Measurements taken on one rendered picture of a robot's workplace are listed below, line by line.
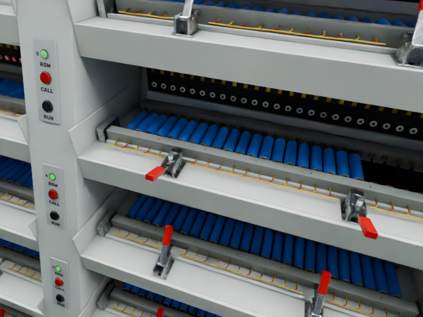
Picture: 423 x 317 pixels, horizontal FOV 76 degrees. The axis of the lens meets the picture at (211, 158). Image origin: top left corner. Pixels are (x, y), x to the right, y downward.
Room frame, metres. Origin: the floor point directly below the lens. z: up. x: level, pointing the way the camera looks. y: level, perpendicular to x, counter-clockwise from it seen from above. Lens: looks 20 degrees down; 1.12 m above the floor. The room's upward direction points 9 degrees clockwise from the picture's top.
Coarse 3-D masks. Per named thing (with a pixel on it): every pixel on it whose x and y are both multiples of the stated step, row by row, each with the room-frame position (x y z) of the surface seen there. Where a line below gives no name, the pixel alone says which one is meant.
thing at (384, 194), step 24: (144, 144) 0.43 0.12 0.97; (168, 144) 0.42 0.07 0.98; (192, 144) 0.43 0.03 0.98; (240, 168) 0.40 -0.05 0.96; (264, 168) 0.39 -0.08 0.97; (288, 168) 0.39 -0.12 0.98; (312, 192) 0.36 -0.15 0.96; (384, 192) 0.35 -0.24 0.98; (408, 192) 0.35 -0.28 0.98; (408, 216) 0.33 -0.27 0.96
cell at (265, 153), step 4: (268, 136) 0.47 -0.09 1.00; (264, 140) 0.46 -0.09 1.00; (268, 140) 0.46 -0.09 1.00; (272, 140) 0.46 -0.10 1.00; (264, 144) 0.45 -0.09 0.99; (268, 144) 0.45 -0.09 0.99; (272, 144) 0.46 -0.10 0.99; (264, 148) 0.44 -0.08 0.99; (268, 148) 0.44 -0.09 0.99; (260, 152) 0.43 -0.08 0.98; (264, 152) 0.42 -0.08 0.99; (268, 152) 0.43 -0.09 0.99; (260, 156) 0.42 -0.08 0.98; (264, 156) 0.42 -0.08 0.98; (268, 156) 0.42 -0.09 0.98
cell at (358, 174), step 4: (348, 156) 0.44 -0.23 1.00; (352, 156) 0.44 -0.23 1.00; (356, 156) 0.43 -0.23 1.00; (348, 160) 0.44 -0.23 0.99; (352, 160) 0.42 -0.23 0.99; (356, 160) 0.42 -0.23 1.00; (360, 160) 0.43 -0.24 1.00; (352, 164) 0.42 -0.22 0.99; (356, 164) 0.41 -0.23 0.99; (360, 164) 0.42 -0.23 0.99; (352, 168) 0.41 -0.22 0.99; (356, 168) 0.40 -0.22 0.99; (360, 168) 0.40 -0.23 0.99; (352, 172) 0.40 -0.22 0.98; (356, 172) 0.39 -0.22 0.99; (360, 172) 0.39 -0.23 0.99; (352, 176) 0.39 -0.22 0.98; (356, 176) 0.39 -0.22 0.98; (360, 176) 0.39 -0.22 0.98
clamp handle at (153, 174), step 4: (168, 156) 0.38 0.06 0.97; (172, 156) 0.38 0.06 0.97; (168, 160) 0.38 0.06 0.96; (172, 160) 0.38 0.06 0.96; (164, 164) 0.37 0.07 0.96; (168, 164) 0.37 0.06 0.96; (172, 164) 0.38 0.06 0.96; (156, 168) 0.34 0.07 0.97; (160, 168) 0.35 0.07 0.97; (164, 168) 0.35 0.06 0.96; (148, 172) 0.32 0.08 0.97; (152, 172) 0.33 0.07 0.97; (156, 172) 0.33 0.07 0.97; (160, 172) 0.34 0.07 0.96; (148, 176) 0.32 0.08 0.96; (152, 176) 0.32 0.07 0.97; (156, 176) 0.32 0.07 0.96; (148, 180) 0.32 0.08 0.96; (152, 180) 0.32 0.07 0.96
